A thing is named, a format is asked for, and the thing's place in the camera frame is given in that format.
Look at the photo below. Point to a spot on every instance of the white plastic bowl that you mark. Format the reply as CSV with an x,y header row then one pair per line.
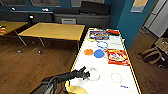
x,y
93,74

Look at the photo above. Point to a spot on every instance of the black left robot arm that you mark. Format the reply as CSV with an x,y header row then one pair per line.
x,y
56,80

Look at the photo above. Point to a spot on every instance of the white gaming table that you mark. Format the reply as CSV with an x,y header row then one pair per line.
x,y
106,85

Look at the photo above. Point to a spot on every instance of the orange plastic bowl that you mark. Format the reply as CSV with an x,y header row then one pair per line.
x,y
88,52

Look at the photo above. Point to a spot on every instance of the blue plastic bowl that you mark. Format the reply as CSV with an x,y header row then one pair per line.
x,y
99,53

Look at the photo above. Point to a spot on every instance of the clear bowl with blue rim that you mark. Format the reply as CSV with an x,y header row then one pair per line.
x,y
102,44

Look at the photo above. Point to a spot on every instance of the red snack bag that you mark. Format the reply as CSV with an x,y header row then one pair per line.
x,y
117,57

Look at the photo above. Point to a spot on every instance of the purple board game box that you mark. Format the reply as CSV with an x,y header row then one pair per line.
x,y
99,35

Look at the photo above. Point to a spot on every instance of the red flat box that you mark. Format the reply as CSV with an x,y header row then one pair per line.
x,y
113,32

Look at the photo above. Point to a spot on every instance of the plain wooden table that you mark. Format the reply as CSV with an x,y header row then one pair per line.
x,y
53,31

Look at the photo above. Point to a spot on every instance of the grey sofa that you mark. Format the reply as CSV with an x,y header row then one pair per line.
x,y
88,20

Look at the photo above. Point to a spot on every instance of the black sofa cushion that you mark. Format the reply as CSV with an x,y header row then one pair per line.
x,y
95,7

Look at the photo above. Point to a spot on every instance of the dark low bench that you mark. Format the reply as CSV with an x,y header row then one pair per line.
x,y
20,16

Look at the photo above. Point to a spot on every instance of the cardboard box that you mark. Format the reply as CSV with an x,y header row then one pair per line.
x,y
161,43

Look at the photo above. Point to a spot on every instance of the wooden table with clutter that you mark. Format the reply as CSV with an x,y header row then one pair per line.
x,y
10,26

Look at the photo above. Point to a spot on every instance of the red and orange item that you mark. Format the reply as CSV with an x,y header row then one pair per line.
x,y
1,30

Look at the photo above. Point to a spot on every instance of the white hallway door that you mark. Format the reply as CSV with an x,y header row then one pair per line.
x,y
158,18

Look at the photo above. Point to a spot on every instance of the wide glass wall panel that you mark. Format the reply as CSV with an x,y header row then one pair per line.
x,y
76,2

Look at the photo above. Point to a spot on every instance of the white wall socket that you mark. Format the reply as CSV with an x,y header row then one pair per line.
x,y
45,10
13,9

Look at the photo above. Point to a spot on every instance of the yellow wall poster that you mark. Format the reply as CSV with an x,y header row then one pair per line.
x,y
139,5

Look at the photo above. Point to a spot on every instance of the narrow glass wall panel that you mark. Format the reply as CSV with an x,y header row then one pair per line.
x,y
13,1

